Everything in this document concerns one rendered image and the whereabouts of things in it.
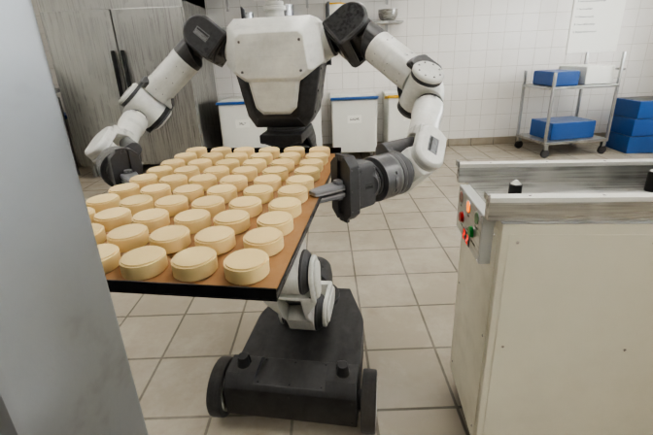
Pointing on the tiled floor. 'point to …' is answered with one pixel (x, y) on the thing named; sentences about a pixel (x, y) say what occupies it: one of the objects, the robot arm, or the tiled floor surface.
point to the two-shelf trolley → (574, 116)
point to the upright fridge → (125, 54)
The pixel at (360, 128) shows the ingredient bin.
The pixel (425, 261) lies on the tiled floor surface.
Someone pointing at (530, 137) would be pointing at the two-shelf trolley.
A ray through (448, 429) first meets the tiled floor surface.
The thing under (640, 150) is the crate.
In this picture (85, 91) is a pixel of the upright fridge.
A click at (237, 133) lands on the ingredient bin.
